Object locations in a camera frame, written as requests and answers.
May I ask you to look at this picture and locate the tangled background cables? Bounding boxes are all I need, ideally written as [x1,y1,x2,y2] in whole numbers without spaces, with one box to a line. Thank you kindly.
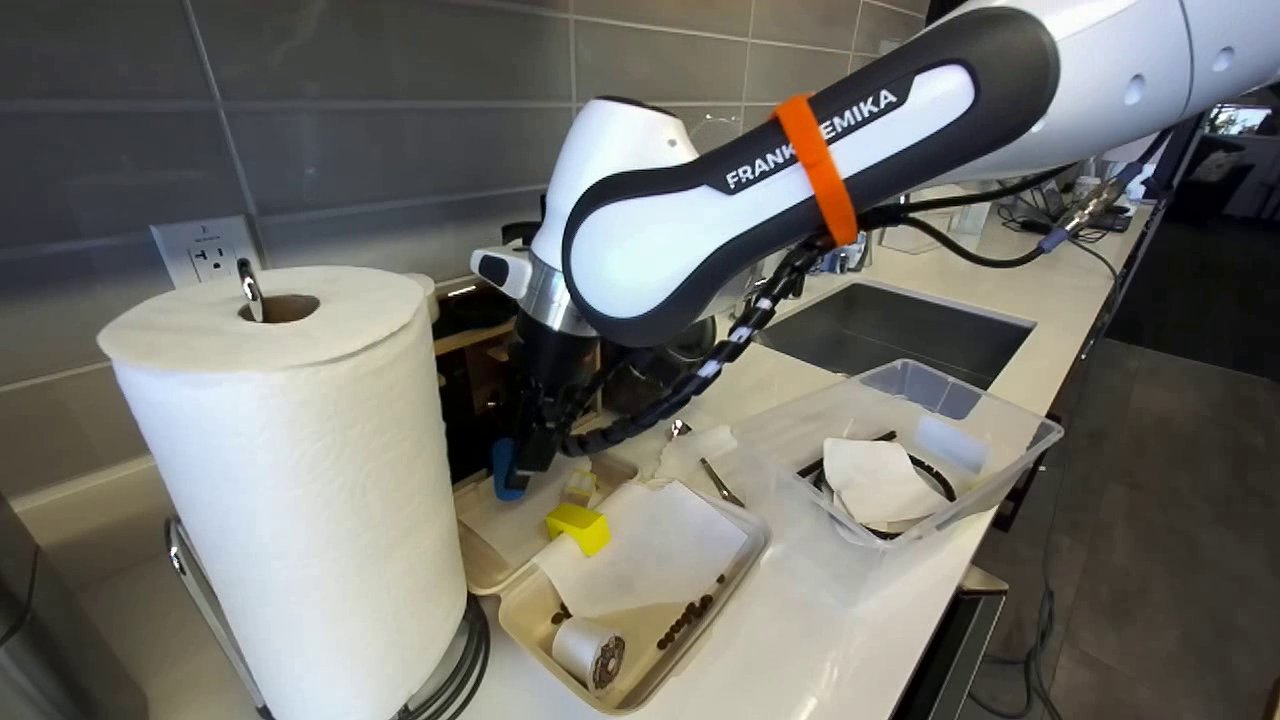
[985,112,1212,260]

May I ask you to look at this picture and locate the white oval piece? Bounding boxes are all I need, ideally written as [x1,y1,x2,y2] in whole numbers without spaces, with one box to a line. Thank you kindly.
[913,406,993,471]

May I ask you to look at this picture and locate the metal paper towel holder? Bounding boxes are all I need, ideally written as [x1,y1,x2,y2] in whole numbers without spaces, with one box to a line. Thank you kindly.
[159,256,496,720]

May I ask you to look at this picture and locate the thin metal utensil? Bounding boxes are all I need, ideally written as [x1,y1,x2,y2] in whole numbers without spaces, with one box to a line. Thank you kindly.
[666,414,752,513]

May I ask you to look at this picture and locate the black braided cable sleeve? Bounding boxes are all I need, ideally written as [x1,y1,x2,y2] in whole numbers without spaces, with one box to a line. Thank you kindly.
[556,233,836,458]

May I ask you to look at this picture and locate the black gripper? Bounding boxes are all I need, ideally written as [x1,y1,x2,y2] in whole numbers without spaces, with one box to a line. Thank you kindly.
[514,315,602,471]

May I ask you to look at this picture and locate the white paper napkin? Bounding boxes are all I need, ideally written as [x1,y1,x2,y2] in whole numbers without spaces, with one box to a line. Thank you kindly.
[816,432,952,537]

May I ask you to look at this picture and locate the dark countertop appliance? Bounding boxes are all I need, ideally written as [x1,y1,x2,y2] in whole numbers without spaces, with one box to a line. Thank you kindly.
[434,270,731,482]

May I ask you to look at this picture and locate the small white roll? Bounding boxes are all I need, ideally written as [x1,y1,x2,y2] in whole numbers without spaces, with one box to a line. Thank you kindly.
[548,613,633,697]

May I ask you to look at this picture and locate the white paper towel roll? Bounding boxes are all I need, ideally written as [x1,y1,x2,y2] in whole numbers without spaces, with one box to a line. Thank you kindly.
[94,260,473,720]

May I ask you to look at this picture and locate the thin black cable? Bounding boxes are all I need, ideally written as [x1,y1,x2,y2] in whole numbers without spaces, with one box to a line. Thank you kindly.
[863,157,1113,270]

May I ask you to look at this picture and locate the black cooktop panel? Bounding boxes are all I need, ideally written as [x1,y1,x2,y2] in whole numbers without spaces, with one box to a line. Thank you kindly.
[755,278,1042,393]

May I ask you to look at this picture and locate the clear plastic lunchbox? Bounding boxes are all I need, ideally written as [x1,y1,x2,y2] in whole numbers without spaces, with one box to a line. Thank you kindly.
[728,357,1070,552]

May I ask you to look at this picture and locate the white wall outlet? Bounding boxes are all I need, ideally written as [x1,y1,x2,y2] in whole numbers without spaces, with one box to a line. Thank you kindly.
[148,213,263,291]

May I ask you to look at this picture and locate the blue floor cable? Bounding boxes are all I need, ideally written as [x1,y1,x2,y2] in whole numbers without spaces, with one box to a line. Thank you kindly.
[966,570,1074,720]

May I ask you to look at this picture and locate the black under-counter frame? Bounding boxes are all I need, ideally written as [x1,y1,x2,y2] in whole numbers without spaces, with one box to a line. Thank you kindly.
[892,562,1018,720]

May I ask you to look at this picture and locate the blue cylinder block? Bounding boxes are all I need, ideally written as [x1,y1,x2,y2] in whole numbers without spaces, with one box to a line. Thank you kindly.
[490,437,531,505]

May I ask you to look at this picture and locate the orange strap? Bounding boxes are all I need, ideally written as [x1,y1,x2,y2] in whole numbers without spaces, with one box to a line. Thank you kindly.
[773,92,863,253]

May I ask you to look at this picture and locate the white folded napkin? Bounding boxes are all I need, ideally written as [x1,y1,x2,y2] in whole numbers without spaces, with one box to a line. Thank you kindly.
[531,477,755,625]

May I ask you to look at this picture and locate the beige takeaway pack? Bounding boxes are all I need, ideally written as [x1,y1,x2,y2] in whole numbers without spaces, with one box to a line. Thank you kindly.
[454,445,778,716]

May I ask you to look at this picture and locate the small yellow block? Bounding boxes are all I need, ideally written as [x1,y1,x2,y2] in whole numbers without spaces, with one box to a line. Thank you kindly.
[542,499,617,561]

